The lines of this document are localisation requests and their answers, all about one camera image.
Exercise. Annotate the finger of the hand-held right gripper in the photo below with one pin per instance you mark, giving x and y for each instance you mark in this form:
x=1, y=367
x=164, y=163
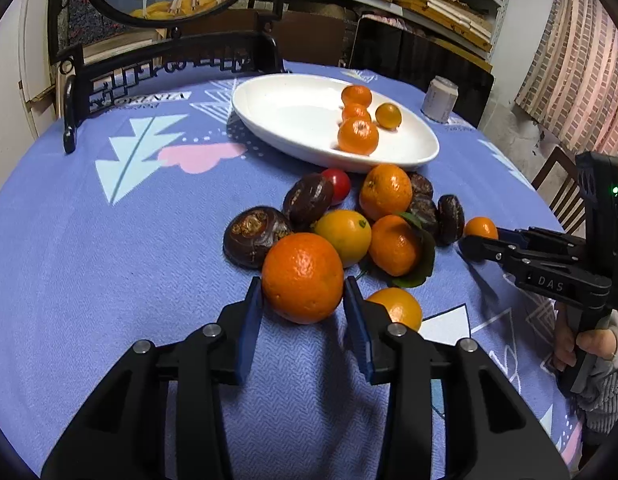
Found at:
x=489, y=250
x=549, y=241

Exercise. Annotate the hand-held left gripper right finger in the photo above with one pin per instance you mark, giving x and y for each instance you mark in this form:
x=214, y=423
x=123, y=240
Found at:
x=359, y=330

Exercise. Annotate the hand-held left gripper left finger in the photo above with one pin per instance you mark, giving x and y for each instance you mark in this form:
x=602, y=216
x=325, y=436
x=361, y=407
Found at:
x=251, y=330

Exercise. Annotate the small orange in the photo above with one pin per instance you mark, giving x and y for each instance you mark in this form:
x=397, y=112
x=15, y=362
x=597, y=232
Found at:
x=479, y=227

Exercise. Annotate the dark brown water chestnut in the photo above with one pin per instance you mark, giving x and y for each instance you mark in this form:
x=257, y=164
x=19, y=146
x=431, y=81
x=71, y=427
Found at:
x=256, y=235
x=423, y=212
x=307, y=200
x=450, y=219
x=420, y=185

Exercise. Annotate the large smooth round orange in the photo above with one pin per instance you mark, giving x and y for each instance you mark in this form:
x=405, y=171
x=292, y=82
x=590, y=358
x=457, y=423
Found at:
x=302, y=277

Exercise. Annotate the orange with green leaf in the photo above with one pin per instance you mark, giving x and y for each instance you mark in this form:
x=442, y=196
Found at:
x=391, y=247

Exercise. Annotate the yellow-orange citrus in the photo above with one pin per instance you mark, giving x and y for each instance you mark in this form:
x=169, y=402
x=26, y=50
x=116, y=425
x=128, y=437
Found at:
x=343, y=236

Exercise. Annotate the bumpy mandarin orange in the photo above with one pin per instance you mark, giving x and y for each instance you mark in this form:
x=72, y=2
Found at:
x=385, y=191

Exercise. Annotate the red cherry tomato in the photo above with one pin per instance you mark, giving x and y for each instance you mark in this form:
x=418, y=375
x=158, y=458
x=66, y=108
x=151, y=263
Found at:
x=339, y=182

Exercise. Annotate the white oval plate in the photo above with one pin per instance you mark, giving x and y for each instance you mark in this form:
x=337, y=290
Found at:
x=289, y=115

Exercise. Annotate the person's right forearm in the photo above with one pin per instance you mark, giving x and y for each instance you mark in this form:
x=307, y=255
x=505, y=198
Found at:
x=606, y=400

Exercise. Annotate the person's right hand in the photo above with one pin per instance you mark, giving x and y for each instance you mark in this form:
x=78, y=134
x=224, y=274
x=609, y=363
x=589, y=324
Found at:
x=564, y=342

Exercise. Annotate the wooden slatted chair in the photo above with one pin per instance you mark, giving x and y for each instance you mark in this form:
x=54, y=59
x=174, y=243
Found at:
x=546, y=170

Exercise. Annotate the blue printed tablecloth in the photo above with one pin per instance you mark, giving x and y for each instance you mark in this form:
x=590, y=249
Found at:
x=114, y=260

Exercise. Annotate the pale drink can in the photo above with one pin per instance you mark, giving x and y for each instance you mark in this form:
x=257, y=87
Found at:
x=439, y=99

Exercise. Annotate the small yellow citrus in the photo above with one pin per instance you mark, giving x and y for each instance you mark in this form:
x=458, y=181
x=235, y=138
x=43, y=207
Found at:
x=388, y=115

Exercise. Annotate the black chair back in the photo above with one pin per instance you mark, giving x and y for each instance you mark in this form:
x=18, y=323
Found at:
x=414, y=55

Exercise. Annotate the white metal shelf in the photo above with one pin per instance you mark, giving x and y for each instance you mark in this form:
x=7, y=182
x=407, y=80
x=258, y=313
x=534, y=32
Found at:
x=504, y=10

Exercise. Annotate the brown chair back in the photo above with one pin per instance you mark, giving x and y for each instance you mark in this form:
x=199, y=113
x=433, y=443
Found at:
x=309, y=35

